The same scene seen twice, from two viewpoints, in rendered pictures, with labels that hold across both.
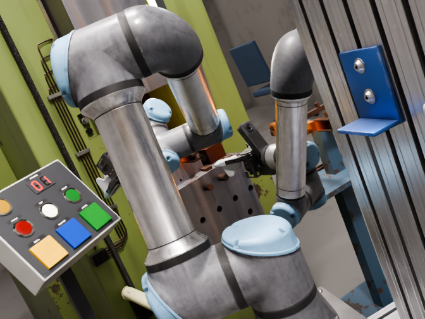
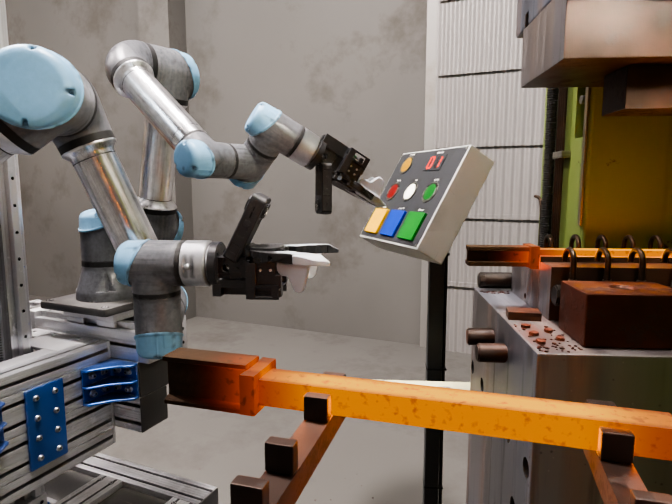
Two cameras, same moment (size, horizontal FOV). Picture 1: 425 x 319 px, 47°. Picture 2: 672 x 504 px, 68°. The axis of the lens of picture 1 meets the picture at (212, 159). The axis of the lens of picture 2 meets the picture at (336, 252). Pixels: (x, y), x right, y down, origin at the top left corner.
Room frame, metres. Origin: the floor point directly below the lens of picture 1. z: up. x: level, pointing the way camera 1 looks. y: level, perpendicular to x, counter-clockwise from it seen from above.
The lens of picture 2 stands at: (2.01, -0.69, 1.10)
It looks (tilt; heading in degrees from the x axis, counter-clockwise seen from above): 7 degrees down; 127
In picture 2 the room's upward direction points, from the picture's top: straight up
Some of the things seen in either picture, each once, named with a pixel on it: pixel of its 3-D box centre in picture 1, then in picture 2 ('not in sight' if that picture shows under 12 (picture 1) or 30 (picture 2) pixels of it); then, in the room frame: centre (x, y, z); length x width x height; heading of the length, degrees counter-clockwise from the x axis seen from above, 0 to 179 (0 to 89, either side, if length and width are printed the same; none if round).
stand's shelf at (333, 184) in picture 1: (336, 173); not in sight; (1.91, -0.45, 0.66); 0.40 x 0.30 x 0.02; 111
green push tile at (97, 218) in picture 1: (95, 217); (412, 226); (1.43, 0.40, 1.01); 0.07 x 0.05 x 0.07; 147
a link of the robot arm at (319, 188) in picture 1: (307, 190); (159, 320); (1.27, -0.21, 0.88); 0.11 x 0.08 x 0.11; 140
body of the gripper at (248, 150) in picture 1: (260, 159); (250, 268); (1.42, -0.13, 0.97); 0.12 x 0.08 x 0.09; 32
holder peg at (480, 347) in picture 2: (222, 177); (491, 352); (1.77, -0.01, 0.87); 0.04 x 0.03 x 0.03; 32
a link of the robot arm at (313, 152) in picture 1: (297, 156); (154, 264); (1.28, -0.22, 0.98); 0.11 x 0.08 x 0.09; 32
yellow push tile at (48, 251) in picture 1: (48, 252); (377, 221); (1.26, 0.50, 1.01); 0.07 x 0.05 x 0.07; 147
